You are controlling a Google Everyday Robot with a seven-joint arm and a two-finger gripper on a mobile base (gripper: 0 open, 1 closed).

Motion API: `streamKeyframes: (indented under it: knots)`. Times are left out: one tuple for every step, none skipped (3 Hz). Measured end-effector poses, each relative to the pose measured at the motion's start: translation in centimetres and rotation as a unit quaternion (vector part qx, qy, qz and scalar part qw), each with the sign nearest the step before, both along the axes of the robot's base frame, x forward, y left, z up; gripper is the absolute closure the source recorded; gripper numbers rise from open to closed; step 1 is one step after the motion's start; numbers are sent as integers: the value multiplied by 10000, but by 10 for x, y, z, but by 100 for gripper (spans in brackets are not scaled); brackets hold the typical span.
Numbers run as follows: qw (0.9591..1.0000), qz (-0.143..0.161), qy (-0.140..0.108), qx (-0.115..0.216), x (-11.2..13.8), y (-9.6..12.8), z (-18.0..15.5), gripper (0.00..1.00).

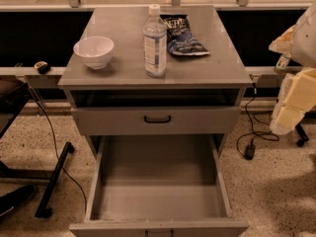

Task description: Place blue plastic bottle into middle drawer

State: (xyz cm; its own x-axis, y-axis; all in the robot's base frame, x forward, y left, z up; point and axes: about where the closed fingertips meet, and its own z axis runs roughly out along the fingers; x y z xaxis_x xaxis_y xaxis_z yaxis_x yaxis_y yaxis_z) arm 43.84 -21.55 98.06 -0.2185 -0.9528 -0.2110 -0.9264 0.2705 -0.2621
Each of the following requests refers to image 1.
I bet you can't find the black wheeled stand right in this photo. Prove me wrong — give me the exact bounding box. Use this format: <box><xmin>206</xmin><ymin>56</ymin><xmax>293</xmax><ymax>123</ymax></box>
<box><xmin>295</xmin><ymin>123</ymin><xmax>309</xmax><ymax>147</ymax></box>

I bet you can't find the black stand leg left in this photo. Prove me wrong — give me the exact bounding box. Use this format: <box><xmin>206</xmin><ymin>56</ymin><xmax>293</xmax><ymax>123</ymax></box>
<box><xmin>35</xmin><ymin>141</ymin><xmax>74</xmax><ymax>218</ymax></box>

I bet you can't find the blue chip bag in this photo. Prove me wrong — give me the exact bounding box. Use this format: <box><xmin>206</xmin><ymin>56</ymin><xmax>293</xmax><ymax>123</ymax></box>
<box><xmin>161</xmin><ymin>15</ymin><xmax>209</xmax><ymax>56</ymax></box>

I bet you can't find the black cable on left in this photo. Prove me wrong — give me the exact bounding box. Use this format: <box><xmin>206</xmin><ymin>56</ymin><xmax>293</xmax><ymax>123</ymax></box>
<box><xmin>28</xmin><ymin>86</ymin><xmax>88</xmax><ymax>212</ymax></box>

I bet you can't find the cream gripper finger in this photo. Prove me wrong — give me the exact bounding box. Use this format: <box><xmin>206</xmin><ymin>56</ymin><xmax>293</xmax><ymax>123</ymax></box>
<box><xmin>270</xmin><ymin>67</ymin><xmax>316</xmax><ymax>135</ymax></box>
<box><xmin>269</xmin><ymin>27</ymin><xmax>293</xmax><ymax>54</ymax></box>

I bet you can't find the white bowl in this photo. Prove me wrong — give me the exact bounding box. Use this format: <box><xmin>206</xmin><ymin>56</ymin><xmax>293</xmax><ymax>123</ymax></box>
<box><xmin>73</xmin><ymin>37</ymin><xmax>115</xmax><ymax>69</ymax></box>

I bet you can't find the black power cable with adapter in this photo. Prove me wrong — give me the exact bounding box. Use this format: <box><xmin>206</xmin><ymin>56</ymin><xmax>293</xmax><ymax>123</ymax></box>
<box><xmin>235</xmin><ymin>82</ymin><xmax>280</xmax><ymax>161</ymax></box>

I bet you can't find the black shoe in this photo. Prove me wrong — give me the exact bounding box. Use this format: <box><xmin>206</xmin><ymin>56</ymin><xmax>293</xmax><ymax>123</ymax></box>
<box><xmin>0</xmin><ymin>185</ymin><xmax>35</xmax><ymax>216</ymax></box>

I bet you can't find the open grey lower drawer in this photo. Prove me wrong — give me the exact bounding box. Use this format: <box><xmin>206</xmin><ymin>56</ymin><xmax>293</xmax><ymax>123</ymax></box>
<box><xmin>70</xmin><ymin>134</ymin><xmax>249</xmax><ymax>237</ymax></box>

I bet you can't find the clear plastic water bottle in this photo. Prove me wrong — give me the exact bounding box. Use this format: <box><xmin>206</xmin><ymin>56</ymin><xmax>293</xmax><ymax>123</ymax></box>
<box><xmin>143</xmin><ymin>4</ymin><xmax>167</xmax><ymax>77</ymax></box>

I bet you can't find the closed grey upper drawer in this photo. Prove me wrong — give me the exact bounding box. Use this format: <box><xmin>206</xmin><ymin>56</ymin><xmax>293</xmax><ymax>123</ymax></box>
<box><xmin>71</xmin><ymin>107</ymin><xmax>240</xmax><ymax>135</ymax></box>

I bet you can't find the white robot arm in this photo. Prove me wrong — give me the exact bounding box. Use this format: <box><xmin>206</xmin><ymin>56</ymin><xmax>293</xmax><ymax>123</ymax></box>
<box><xmin>269</xmin><ymin>2</ymin><xmax>316</xmax><ymax>135</ymax></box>

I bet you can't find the grey drawer cabinet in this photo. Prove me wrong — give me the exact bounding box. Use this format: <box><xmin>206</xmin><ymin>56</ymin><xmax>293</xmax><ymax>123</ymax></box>
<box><xmin>58</xmin><ymin>6</ymin><xmax>251</xmax><ymax>152</ymax></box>

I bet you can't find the small black yellow object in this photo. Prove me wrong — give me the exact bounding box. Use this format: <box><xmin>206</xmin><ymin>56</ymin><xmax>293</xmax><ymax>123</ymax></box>
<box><xmin>34</xmin><ymin>61</ymin><xmax>50</xmax><ymax>74</ymax></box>

